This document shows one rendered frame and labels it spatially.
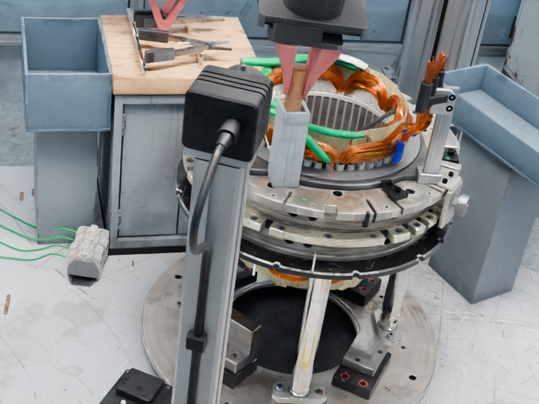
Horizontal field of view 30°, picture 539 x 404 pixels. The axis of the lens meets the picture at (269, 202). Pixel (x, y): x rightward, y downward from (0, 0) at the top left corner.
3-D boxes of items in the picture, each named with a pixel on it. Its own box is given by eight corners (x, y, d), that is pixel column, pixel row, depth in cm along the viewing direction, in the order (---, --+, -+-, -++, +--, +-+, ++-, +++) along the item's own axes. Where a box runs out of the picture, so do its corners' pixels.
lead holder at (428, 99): (416, 115, 102) (423, 85, 100) (404, 94, 105) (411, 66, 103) (451, 115, 102) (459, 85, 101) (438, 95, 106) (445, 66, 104)
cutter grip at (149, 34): (137, 40, 133) (138, 29, 132) (138, 38, 134) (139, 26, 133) (168, 43, 133) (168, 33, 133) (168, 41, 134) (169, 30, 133)
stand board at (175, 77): (112, 94, 128) (113, 78, 127) (99, 30, 143) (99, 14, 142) (265, 94, 133) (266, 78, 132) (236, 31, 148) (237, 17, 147)
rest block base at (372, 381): (330, 385, 124) (332, 376, 123) (354, 347, 130) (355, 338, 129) (368, 400, 122) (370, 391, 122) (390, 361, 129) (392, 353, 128)
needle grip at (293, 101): (288, 123, 101) (297, 71, 98) (279, 115, 102) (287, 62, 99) (301, 120, 102) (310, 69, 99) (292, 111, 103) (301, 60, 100)
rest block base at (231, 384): (208, 337, 128) (209, 325, 127) (257, 369, 125) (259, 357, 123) (181, 357, 125) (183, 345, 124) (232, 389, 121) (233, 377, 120)
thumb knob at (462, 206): (451, 217, 110) (456, 199, 109) (459, 208, 112) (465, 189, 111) (461, 221, 110) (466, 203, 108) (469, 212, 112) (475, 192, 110)
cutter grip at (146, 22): (135, 28, 136) (136, 17, 135) (135, 26, 137) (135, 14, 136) (165, 28, 137) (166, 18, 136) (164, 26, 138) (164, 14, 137)
